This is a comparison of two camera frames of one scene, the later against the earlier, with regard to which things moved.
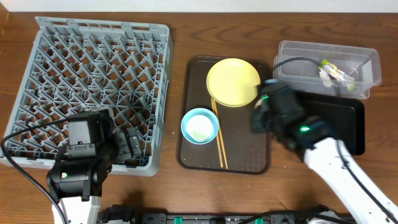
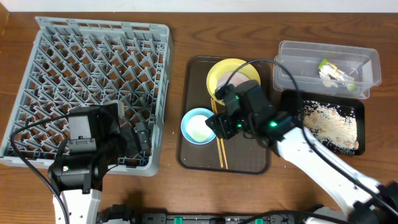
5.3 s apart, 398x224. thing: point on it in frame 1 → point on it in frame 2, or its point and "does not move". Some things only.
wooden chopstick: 218,142 does not move
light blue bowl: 199,126 does not move
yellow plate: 231,82 does not move
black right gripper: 255,121 → 221,126
